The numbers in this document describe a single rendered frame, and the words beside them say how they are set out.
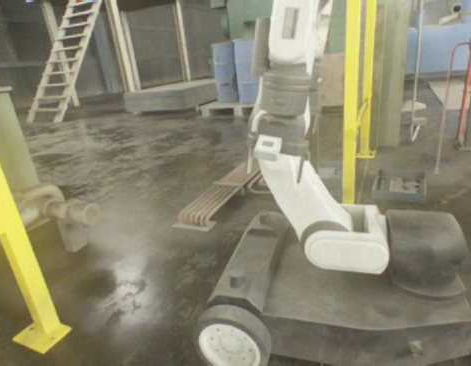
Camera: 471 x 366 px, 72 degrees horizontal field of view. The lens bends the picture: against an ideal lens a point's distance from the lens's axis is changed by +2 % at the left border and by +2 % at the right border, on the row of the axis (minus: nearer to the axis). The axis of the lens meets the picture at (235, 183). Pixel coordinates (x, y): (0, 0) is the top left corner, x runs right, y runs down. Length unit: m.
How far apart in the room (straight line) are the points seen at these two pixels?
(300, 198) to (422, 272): 0.35
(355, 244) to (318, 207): 0.13
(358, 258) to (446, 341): 0.26
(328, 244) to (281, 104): 0.43
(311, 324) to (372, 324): 0.14
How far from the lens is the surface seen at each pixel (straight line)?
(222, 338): 0.92
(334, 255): 0.90
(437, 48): 7.21
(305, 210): 0.89
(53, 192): 2.13
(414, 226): 0.93
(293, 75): 0.60
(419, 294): 0.97
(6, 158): 2.14
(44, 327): 1.30
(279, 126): 0.62
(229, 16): 11.83
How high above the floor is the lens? 0.78
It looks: 21 degrees down
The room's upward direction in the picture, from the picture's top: 6 degrees counter-clockwise
